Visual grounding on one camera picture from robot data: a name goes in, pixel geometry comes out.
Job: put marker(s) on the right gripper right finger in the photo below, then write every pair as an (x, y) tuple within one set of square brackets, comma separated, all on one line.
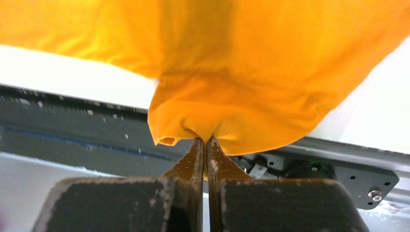
[(240, 203)]

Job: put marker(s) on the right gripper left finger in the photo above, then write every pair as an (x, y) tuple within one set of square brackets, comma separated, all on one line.
[(172, 202)]

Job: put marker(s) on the yellow t shirt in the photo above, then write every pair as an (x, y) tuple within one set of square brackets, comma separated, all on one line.
[(255, 74)]

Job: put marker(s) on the aluminium frame rail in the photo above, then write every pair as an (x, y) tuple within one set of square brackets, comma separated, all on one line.
[(377, 180)]

